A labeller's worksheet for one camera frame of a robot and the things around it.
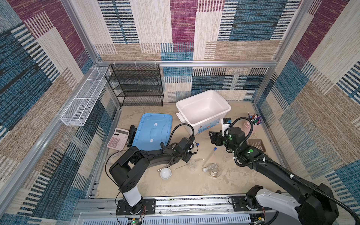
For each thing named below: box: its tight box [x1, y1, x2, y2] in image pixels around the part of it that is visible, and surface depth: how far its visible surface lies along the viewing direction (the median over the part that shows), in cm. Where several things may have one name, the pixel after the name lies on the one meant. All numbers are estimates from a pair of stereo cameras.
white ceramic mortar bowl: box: [159, 167, 173, 180], surface depth 85 cm
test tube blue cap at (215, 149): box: [201, 146, 218, 167], surface depth 93 cm
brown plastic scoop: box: [247, 138, 267, 153], surface depth 98 cm
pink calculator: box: [106, 127, 130, 151], surface depth 99 cm
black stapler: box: [126, 124, 138, 148], surface depth 99 cm
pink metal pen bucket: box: [241, 113, 263, 137], surface depth 98 cm
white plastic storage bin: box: [175, 89, 232, 136], surface depth 104 cm
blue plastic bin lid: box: [131, 112, 173, 151], surface depth 108 cm
